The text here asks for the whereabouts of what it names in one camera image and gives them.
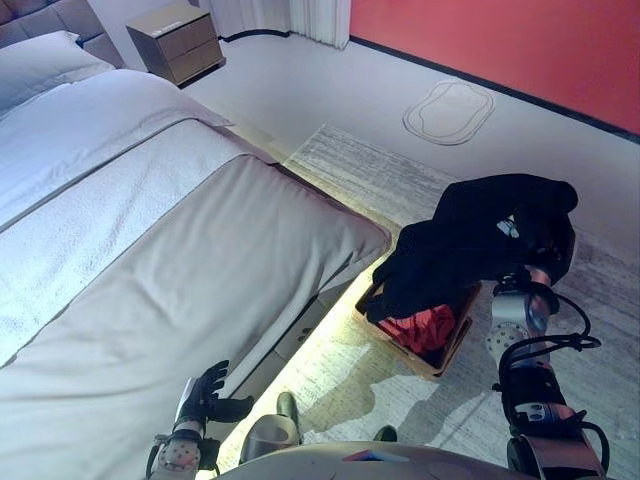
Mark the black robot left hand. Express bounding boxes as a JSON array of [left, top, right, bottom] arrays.
[[177, 359, 255, 427]]

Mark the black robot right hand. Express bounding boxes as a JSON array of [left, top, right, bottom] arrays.
[[531, 234, 576, 288]]

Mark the black garment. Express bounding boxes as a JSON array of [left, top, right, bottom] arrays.
[[367, 173, 580, 324]]

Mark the orange garment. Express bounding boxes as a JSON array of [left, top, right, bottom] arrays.
[[378, 304, 456, 357]]

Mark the bed with white bedding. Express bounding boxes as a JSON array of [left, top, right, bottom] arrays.
[[0, 154, 392, 480]]

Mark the tan laundry basket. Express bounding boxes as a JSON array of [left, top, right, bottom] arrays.
[[353, 279, 484, 382]]

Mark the grey robot torso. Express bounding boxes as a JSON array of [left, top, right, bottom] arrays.
[[209, 440, 526, 480]]

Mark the white oval floor mat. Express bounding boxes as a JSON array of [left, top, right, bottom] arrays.
[[402, 79, 496, 146]]

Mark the white textured blanket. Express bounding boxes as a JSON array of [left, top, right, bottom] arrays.
[[0, 118, 276, 369]]

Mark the grey striped rug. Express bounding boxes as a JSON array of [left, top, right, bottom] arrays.
[[214, 124, 640, 480]]

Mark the white duvet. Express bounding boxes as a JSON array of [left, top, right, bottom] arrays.
[[0, 68, 236, 229]]

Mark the white curtain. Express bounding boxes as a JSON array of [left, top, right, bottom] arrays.
[[207, 0, 352, 50]]

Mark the wooden nightstand with label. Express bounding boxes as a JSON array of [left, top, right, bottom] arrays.
[[125, 3, 227, 89]]

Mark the plain beige pillow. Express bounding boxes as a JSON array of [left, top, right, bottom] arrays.
[[0, 29, 115, 114]]

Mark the black floor cable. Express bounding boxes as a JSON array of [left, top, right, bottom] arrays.
[[218, 28, 291, 42]]

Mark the brown upholstered bed frame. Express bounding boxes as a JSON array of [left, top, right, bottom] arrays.
[[0, 0, 382, 396]]

